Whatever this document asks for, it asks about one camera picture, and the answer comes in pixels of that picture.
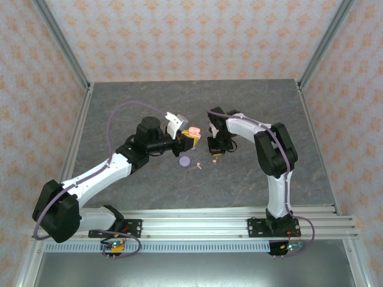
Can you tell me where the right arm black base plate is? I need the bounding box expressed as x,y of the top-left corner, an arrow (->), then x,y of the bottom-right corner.
247,218 -> 300,239

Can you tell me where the slotted grey cable duct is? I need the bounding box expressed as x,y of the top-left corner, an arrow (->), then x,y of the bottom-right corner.
44,240 -> 303,254

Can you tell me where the aluminium mounting rail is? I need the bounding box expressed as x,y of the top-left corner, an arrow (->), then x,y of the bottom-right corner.
31,204 -> 360,240

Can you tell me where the aluminium frame strut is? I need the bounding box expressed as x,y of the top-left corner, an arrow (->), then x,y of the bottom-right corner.
14,239 -> 46,287
342,239 -> 372,287

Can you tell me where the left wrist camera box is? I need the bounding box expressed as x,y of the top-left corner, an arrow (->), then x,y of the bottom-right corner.
163,111 -> 190,141

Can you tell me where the aluminium table side rail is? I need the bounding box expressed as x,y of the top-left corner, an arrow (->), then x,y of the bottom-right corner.
294,79 -> 344,216
47,81 -> 95,218

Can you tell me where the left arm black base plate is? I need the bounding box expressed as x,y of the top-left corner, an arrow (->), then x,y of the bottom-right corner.
88,219 -> 143,239

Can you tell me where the grey metal shelf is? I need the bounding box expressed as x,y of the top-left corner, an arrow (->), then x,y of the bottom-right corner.
31,252 -> 355,287

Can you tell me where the aluminium frame post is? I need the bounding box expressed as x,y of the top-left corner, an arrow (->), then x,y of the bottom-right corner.
297,0 -> 359,90
31,0 -> 93,90

